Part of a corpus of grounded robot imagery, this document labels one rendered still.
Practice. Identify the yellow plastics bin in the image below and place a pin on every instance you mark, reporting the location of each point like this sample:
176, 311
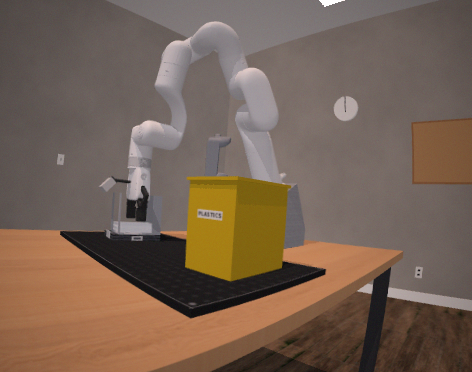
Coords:
236, 226

